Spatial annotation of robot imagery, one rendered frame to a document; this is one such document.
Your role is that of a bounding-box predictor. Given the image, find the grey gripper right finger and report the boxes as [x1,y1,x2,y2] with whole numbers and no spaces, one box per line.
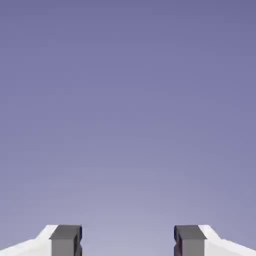
[173,224,256,256]

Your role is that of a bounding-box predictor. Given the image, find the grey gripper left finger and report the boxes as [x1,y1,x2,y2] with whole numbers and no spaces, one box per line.
[0,224,83,256]

